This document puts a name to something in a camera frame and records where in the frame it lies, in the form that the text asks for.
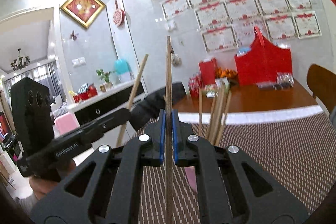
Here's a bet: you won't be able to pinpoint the wooden chopstick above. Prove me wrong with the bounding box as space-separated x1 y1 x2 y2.
165 36 173 223
116 54 149 147
198 88 203 136

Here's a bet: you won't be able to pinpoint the grey sleeved left forearm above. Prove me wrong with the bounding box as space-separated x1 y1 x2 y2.
14 193 39 216

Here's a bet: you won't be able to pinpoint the person's left hand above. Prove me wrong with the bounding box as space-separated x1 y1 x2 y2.
29 159 76 200

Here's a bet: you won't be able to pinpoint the pink stool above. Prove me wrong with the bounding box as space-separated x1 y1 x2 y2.
55 113 80 135

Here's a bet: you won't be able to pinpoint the red box on sideboard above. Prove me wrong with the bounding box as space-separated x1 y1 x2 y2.
73 84 98 103

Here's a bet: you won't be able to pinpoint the white black sideboard cabinet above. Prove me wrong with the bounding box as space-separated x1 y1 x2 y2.
67 79 146 146

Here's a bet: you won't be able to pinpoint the pink cylindrical utensil holder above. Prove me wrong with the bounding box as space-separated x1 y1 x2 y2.
185 166 197 192

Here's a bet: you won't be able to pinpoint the small green potted plant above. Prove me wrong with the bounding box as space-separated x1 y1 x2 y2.
96 69 113 92

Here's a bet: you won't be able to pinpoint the black jacket on chair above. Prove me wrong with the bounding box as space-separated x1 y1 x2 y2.
129 82 186 131

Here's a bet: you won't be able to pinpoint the teal humidifier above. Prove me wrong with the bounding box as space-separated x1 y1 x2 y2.
114 59 131 83

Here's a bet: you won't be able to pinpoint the brown polka dot tablecloth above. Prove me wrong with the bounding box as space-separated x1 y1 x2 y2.
138 113 335 223

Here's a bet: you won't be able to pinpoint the black chandelier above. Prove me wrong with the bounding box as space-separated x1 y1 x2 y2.
11 48 30 72

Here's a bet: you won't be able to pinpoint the wooden chopstick in holder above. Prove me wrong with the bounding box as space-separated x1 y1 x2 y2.
198 88 203 136

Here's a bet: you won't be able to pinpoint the red soda can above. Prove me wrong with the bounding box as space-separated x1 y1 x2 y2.
188 75 203 98

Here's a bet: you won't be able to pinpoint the clear snack bag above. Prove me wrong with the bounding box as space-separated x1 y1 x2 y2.
276 72 294 89

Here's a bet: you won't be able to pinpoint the small red paper bag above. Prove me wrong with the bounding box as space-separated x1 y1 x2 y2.
199 57 218 86

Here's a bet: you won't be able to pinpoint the gold framed red picture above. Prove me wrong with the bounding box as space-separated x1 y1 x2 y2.
60 0 106 29

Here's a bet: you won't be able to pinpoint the red gift box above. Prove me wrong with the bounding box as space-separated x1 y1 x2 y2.
235 26 293 86

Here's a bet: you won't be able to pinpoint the wooden chair back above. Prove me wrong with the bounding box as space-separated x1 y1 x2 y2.
306 64 336 114

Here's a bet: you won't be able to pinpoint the red round wall ornament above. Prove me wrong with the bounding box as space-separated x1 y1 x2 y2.
113 0 125 27

